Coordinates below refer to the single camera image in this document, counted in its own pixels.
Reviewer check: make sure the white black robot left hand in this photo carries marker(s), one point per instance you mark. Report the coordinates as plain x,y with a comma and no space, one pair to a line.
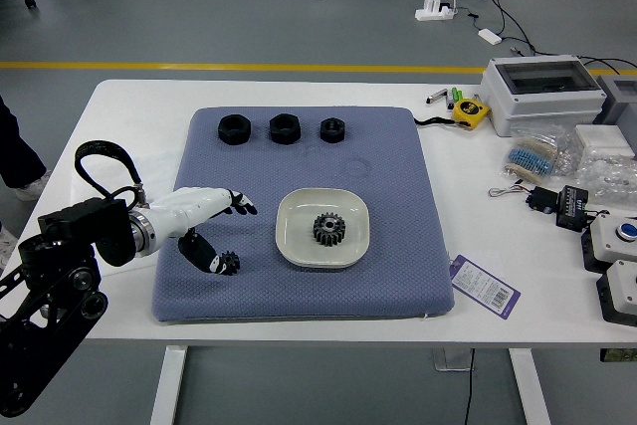
189,208

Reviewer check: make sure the small black gear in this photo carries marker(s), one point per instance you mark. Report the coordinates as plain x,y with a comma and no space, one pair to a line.
233,261

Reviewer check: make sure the big black gear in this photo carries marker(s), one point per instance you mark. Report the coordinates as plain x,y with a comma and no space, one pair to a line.
329,231

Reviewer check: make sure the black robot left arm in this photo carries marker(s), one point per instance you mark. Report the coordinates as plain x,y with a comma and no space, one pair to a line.
55,271

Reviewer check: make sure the big black hex nut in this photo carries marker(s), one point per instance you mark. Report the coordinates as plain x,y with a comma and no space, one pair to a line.
234,130
285,129

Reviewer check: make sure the small black hex nut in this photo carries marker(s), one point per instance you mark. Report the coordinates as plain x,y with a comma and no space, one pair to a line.
333,130

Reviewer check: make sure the blue push button box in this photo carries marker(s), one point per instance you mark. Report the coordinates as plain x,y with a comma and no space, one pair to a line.
609,241

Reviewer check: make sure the grey push button box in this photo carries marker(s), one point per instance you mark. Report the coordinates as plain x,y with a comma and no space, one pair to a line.
622,293

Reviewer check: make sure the dark grey box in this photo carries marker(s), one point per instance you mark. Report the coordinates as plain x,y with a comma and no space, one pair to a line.
622,104

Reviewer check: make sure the white square dish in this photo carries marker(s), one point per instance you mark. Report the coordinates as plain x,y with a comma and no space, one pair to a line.
298,241

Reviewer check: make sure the white table leg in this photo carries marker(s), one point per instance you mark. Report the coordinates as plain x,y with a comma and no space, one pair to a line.
530,385
169,385

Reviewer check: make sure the person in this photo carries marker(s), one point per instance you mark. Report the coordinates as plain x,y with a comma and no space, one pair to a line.
17,151

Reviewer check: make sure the blue-grey quilted mat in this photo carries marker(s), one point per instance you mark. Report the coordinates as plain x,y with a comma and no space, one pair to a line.
388,226

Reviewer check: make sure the silver metal piece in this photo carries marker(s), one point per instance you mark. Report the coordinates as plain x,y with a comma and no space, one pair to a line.
438,96

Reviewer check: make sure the yellow tape measure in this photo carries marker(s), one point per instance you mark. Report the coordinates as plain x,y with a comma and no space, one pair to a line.
470,113

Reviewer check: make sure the purple white label tag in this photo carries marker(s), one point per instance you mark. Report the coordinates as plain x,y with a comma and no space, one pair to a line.
485,287

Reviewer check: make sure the white power strip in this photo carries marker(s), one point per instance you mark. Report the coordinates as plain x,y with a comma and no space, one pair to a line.
437,12

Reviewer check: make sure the white power adapter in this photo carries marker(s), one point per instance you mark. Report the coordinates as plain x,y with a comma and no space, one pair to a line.
489,36

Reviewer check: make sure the bag of blue resistors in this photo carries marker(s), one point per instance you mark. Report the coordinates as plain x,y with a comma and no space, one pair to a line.
532,158

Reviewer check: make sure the black electronic module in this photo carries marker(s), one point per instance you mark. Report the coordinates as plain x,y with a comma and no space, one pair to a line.
574,208

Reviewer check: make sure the white foam block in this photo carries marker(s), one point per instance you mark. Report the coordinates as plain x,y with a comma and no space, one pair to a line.
603,139

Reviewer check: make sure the clear bag of small parts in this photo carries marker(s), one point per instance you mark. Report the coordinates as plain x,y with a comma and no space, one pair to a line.
609,176

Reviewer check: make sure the grey table foot bracket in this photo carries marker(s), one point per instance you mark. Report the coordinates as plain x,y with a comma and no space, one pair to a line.
450,359

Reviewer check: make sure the grey enclosure box clear lid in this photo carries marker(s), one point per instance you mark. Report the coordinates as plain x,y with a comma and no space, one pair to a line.
540,104

